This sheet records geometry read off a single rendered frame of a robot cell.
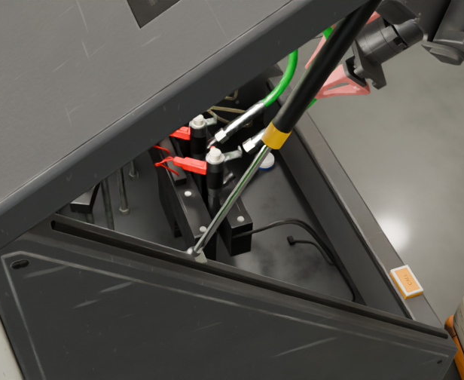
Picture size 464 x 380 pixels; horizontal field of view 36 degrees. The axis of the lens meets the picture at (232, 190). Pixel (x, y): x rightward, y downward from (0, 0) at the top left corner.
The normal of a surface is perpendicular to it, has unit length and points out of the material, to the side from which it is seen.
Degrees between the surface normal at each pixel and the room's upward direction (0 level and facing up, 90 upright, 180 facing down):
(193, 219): 0
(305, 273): 0
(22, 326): 90
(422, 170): 0
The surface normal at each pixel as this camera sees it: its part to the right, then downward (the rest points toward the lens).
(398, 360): 0.35, 0.71
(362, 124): 0.04, -0.66
